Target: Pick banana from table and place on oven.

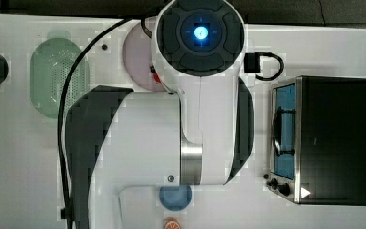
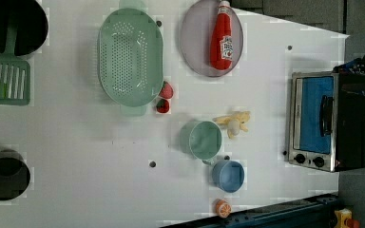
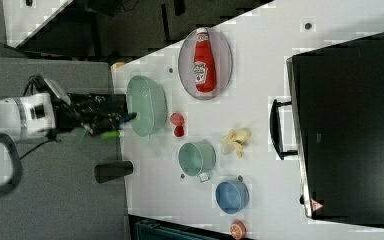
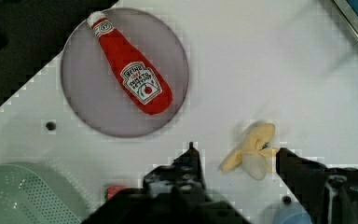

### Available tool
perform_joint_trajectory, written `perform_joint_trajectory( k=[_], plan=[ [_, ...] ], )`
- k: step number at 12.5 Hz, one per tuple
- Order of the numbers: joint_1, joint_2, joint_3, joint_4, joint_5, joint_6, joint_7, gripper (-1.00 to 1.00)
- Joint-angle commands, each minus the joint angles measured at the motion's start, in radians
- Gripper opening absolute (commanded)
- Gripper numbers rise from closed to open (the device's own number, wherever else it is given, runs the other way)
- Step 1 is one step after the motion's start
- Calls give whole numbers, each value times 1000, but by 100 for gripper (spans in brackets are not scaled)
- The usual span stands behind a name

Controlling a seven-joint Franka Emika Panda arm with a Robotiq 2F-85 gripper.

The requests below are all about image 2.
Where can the blue cup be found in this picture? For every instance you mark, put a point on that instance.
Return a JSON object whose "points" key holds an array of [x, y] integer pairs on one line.
{"points": [[228, 175]]}

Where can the peeled yellow toy banana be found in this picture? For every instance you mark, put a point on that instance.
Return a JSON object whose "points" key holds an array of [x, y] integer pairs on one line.
{"points": [[234, 123]]}

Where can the green slotted spatula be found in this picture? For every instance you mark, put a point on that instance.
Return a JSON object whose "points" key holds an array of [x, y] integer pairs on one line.
{"points": [[14, 72]]}

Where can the grey round plate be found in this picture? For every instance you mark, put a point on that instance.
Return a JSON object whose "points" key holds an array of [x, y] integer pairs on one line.
{"points": [[195, 37]]}

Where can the red ketchup bottle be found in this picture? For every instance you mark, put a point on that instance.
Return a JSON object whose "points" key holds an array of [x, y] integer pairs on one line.
{"points": [[221, 46]]}

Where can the yellow red toy object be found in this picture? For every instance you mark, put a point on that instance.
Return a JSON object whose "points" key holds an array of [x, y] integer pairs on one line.
{"points": [[345, 219]]}

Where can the light red toy strawberry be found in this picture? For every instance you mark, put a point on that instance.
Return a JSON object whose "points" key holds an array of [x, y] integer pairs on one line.
{"points": [[167, 91]]}

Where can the small black pot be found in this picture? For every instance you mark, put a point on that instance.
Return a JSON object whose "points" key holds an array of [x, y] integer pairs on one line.
{"points": [[15, 175]]}

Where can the green plastic colander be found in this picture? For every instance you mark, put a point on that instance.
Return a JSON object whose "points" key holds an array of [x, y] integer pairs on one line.
{"points": [[130, 57]]}

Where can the dark red toy strawberry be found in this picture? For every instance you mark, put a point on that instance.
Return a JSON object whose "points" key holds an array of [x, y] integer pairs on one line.
{"points": [[163, 106]]}

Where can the green cup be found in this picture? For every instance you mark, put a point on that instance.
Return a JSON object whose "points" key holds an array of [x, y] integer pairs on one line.
{"points": [[202, 140]]}

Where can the black silver toaster oven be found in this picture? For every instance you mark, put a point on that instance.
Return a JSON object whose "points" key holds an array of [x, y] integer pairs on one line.
{"points": [[327, 121]]}

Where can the orange slice toy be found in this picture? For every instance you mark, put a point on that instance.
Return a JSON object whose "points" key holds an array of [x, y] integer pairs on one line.
{"points": [[223, 208]]}

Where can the blue metal frame rail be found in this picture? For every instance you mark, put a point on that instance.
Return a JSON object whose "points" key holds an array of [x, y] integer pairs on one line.
{"points": [[313, 212]]}

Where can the large black pot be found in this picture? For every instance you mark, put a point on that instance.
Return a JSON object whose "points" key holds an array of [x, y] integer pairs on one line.
{"points": [[31, 22]]}

